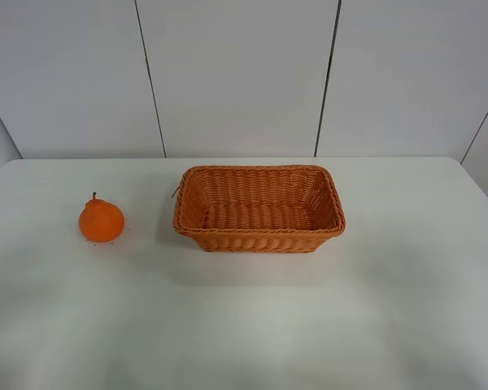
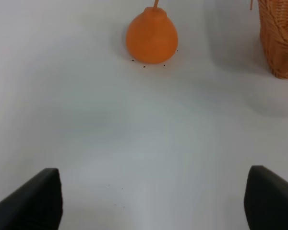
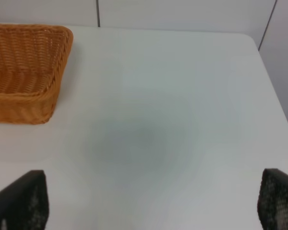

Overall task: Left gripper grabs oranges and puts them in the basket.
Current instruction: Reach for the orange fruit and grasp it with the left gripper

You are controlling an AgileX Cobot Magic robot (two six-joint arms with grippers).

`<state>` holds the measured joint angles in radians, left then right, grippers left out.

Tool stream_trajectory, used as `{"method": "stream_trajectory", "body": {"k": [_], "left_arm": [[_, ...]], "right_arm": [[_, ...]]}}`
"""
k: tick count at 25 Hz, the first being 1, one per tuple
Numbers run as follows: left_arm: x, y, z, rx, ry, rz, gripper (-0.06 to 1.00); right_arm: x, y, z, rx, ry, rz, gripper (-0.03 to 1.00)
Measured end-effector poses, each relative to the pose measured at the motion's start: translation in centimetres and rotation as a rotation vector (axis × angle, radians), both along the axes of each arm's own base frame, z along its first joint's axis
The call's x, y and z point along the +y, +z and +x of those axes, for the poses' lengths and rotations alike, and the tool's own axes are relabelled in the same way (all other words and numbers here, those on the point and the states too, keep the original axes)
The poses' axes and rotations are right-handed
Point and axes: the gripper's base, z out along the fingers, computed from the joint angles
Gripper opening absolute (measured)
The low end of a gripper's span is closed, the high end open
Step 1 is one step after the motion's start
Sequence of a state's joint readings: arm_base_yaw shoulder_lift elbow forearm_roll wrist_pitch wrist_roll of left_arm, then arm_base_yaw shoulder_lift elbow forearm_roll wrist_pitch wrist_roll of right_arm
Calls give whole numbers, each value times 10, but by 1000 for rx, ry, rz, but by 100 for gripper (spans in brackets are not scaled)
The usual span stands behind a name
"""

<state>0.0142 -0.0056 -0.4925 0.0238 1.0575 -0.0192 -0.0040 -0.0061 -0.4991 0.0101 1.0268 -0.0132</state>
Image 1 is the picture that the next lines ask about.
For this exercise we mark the orange with stem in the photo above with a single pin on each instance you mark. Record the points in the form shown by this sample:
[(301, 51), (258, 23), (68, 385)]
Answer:
[(100, 221)]

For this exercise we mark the brown wicker basket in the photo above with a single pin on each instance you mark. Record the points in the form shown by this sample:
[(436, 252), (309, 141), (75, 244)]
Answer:
[(290, 209)]

